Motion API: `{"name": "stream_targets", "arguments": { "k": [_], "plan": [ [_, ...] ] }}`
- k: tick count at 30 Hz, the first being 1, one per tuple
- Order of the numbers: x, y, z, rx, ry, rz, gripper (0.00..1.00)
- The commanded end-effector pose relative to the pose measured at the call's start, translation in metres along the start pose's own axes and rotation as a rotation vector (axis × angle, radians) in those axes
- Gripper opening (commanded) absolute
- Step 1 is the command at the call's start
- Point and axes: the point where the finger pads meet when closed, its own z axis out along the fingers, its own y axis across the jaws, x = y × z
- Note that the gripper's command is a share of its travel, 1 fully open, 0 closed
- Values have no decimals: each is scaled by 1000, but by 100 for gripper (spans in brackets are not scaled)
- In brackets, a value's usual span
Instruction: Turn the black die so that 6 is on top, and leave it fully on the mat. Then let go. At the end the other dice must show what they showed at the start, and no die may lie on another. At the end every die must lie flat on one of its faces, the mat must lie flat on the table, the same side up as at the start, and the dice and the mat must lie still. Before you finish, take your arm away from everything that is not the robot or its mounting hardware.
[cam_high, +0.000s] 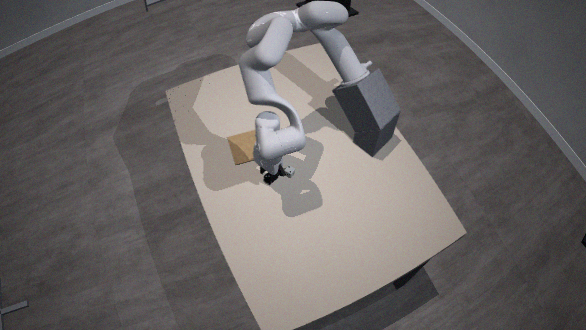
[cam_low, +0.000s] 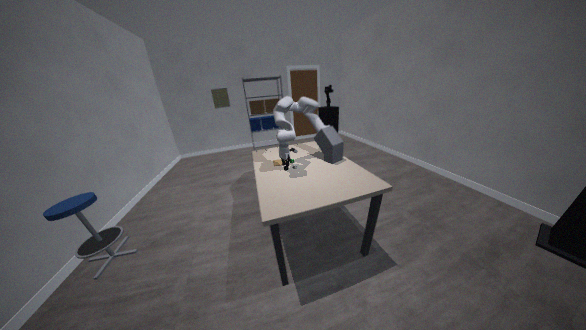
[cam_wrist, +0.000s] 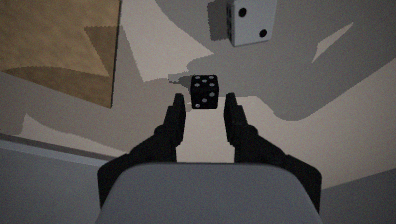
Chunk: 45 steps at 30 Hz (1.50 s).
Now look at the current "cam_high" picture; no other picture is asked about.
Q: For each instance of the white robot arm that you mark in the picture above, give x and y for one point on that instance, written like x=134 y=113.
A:
x=274 y=38

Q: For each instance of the white die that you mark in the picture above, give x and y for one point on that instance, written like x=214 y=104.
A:
x=290 y=171

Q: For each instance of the black die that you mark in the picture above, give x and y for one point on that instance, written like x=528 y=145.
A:
x=267 y=178

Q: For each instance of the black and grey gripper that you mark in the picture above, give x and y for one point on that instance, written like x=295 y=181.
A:
x=274 y=166

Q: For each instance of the brown mat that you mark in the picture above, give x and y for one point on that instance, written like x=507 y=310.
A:
x=241 y=146

